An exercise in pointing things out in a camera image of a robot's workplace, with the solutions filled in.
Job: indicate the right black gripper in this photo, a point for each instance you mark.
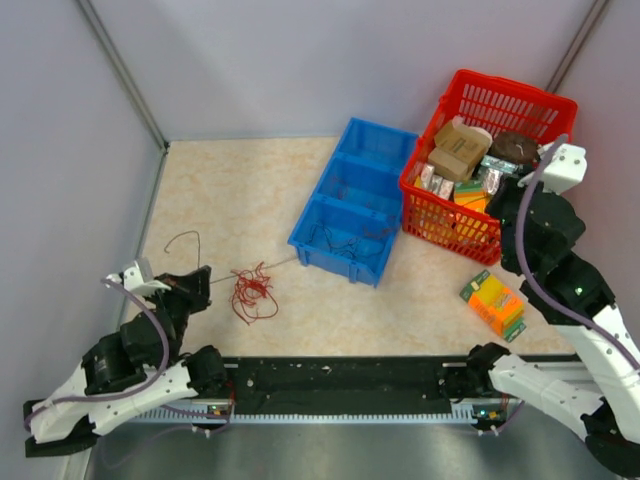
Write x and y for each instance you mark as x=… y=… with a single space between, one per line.
x=508 y=185

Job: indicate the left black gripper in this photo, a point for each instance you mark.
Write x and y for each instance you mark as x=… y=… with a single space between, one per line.
x=193 y=287

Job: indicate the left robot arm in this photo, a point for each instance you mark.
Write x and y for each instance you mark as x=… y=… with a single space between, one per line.
x=138 y=368

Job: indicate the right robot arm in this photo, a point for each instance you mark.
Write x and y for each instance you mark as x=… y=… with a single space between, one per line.
x=538 y=232

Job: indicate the yellow sponge pack in basket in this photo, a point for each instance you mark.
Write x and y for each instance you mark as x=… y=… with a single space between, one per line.
x=471 y=195

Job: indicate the teal tissue pack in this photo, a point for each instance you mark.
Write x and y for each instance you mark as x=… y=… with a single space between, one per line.
x=493 y=170

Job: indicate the dark brown round item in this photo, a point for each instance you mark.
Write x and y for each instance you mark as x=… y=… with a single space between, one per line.
x=515 y=148

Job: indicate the upper brown cardboard box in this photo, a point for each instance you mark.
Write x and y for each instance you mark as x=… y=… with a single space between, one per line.
x=456 y=140

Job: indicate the brown cardboard box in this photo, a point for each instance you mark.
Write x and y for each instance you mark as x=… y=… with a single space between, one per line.
x=456 y=140
x=448 y=166

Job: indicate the lower brown cardboard box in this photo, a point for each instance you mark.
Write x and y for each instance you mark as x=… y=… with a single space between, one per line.
x=448 y=166

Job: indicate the silver foil packets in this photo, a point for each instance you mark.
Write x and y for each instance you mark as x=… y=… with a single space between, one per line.
x=429 y=181

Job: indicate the red plastic basket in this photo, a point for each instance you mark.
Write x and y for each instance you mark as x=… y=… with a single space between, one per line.
x=485 y=129

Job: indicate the orange yellow sponge pack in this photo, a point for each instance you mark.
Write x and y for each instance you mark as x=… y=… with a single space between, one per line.
x=495 y=304

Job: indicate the blue three-compartment bin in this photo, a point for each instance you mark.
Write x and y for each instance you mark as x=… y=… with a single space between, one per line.
x=350 y=221

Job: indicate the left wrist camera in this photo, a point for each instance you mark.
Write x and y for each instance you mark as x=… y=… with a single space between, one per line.
x=137 y=278

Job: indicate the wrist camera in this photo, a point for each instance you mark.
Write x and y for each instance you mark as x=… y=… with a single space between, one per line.
x=137 y=278
x=566 y=170

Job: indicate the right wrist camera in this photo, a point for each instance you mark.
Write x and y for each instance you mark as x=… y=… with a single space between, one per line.
x=566 y=170

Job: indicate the right aluminium corner post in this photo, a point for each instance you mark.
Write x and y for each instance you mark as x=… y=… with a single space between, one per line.
x=593 y=18

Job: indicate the aluminium corner post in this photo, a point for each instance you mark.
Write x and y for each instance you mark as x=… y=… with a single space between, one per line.
x=593 y=18
x=121 y=71

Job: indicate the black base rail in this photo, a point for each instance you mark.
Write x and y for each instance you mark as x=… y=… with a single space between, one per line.
x=352 y=385

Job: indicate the left aluminium corner post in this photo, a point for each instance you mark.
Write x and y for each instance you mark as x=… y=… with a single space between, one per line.
x=121 y=71

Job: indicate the white cable duct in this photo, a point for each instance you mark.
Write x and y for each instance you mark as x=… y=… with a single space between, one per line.
x=458 y=415

